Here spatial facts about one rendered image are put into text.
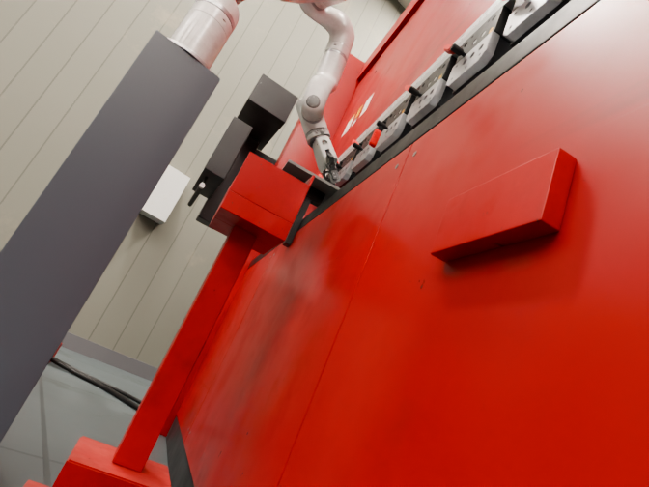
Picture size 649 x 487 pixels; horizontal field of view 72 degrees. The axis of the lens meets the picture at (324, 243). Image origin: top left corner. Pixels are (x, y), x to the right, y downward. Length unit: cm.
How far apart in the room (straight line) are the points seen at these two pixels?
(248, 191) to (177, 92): 32
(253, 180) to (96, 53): 390
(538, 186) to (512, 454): 20
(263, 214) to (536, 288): 73
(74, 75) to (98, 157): 363
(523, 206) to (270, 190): 71
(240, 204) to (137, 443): 53
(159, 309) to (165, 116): 343
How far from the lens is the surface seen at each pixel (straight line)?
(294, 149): 250
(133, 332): 444
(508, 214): 41
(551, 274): 37
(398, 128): 142
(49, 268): 106
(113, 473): 98
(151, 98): 117
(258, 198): 101
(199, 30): 131
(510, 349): 36
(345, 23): 180
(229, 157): 253
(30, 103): 460
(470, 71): 116
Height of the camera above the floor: 36
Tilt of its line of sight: 19 degrees up
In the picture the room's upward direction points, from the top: 24 degrees clockwise
